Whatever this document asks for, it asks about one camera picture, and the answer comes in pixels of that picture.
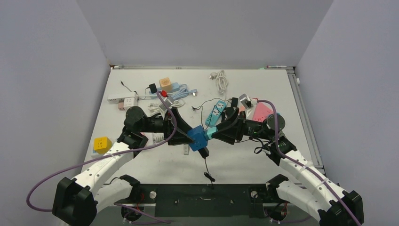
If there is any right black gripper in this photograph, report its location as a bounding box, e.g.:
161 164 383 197
212 108 272 144

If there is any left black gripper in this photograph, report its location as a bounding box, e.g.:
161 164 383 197
139 107 195 145

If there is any white charger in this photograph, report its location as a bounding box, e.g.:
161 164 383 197
183 144 190 155

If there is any teal power strip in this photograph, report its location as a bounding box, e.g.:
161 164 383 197
205 100 227 127

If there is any blue white small adapter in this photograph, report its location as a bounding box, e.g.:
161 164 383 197
187 125 208 151

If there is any teal usb charger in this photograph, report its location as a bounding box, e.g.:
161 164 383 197
204 127 218 140

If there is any large black power adapter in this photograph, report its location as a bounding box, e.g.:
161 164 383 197
223 106 237 119

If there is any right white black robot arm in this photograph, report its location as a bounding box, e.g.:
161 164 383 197
207 110 365 226

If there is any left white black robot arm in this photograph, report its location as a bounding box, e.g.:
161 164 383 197
51 106 193 226

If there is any pink triangular socket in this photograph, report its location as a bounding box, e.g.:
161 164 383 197
252 103 273 122

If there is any orange cube socket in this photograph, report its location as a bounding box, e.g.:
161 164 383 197
159 77 173 92

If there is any yellow socket block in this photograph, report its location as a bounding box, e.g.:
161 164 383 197
93 137 112 154

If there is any small black charger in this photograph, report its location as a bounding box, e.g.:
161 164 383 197
149 83 158 94
231 97 239 108

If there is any light blue power strip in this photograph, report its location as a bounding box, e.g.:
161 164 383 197
157 82 180 93

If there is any white cube adapter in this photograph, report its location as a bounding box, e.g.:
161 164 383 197
123 97 138 111

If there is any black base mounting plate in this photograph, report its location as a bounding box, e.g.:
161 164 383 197
118 184 285 218

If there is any white long power strip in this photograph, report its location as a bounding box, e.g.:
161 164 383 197
107 92 138 104

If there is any black thin adapter cable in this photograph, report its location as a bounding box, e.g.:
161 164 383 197
191 97 233 121

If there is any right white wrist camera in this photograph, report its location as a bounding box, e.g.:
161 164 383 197
239 94 257 110

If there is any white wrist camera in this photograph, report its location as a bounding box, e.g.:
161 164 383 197
156 91 175 114
239 94 257 110

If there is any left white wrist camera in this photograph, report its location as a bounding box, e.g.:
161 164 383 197
156 91 175 114

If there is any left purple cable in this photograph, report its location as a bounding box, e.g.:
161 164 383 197
26 91 178 225

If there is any purple cable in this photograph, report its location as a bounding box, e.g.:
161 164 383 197
26 91 178 225
257 99 362 226

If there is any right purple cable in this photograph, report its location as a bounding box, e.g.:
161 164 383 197
257 99 362 226

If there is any light blue coiled cable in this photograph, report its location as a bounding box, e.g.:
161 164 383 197
163 84 198 107

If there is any white coiled cable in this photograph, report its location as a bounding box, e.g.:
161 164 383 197
209 70 229 96

